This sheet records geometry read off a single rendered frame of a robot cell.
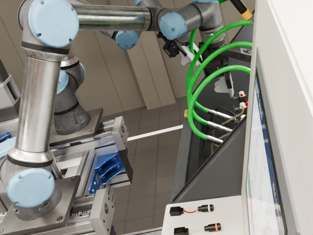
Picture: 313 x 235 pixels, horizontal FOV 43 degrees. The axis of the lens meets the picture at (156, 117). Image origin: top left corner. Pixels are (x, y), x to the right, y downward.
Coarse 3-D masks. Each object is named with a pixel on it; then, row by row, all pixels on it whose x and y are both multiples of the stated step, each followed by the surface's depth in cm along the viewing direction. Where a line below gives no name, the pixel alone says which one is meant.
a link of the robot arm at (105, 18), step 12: (24, 0) 101; (84, 12) 112; (96, 12) 113; (108, 12) 115; (120, 12) 117; (132, 12) 119; (144, 12) 121; (156, 12) 123; (84, 24) 112; (96, 24) 114; (108, 24) 116; (120, 24) 118; (132, 24) 120; (144, 24) 122; (156, 24) 123
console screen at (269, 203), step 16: (256, 64) 74; (256, 80) 73; (256, 96) 72; (256, 112) 71; (272, 112) 53; (256, 128) 70; (272, 128) 51; (256, 144) 69; (272, 144) 51; (256, 160) 69; (272, 160) 50; (256, 176) 68; (272, 176) 49; (256, 192) 67; (272, 192) 49; (288, 192) 39; (256, 208) 66; (272, 208) 48; (288, 208) 39; (256, 224) 66; (272, 224) 48; (288, 224) 38
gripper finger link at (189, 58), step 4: (184, 48) 143; (188, 48) 144; (180, 52) 145; (188, 52) 142; (184, 56) 144; (188, 56) 142; (192, 56) 142; (184, 60) 145; (188, 60) 143; (184, 64) 145; (196, 64) 142
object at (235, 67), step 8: (216, 72) 104; (224, 72) 104; (248, 72) 103; (208, 80) 106; (200, 88) 107; (192, 96) 110; (192, 104) 110; (192, 120) 113; (192, 128) 114; (200, 136) 115; (208, 136) 115; (216, 144) 116
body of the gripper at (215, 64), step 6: (216, 42) 122; (222, 42) 123; (210, 48) 126; (216, 48) 125; (204, 54) 128; (210, 54) 127; (216, 60) 127; (222, 60) 126; (228, 60) 129; (210, 66) 126; (216, 66) 126; (222, 66) 126; (204, 72) 128; (210, 72) 128
